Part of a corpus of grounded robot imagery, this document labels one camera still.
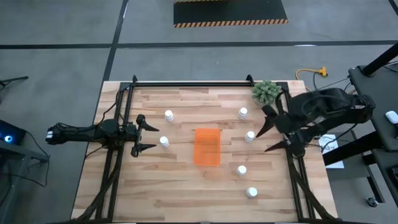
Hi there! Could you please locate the yellow extension cable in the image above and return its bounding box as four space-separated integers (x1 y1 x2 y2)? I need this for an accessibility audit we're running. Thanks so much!
295 66 329 82

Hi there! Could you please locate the grey side desk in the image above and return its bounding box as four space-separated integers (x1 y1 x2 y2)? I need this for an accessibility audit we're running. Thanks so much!
0 141 50 224

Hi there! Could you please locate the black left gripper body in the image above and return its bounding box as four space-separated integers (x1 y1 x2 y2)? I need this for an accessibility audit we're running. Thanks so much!
124 114 146 158

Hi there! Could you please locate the white paper sheet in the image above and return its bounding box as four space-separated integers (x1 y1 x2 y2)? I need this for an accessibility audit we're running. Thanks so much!
318 133 345 169

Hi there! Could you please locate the black computer with blue light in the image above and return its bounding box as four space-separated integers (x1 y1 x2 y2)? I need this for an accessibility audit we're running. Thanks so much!
0 119 27 146

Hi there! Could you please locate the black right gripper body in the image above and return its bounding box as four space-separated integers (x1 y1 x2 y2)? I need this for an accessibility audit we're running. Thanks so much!
275 113 307 158

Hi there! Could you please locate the black side table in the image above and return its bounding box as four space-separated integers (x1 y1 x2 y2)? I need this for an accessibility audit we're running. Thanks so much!
348 60 398 208

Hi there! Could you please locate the black side table strut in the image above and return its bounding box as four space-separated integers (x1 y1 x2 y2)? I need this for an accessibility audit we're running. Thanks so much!
322 132 385 166

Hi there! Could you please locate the white computer mouse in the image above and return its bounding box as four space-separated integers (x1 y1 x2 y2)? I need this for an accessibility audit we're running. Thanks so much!
384 110 398 124

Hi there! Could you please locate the black hazard-striped floor mat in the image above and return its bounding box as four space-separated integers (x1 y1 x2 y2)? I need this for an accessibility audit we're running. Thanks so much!
173 0 289 29

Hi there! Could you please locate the orange translucent plastic basket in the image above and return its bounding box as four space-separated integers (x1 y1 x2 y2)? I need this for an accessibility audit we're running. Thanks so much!
193 128 222 167

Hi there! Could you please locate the black tripod leg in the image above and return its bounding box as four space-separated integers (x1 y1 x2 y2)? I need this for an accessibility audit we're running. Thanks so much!
0 75 29 88

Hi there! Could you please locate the black pole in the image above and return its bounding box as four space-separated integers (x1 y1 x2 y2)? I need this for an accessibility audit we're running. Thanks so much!
362 42 398 77

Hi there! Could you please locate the green potted plant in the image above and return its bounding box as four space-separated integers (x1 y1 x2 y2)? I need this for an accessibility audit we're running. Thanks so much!
251 80 282 106

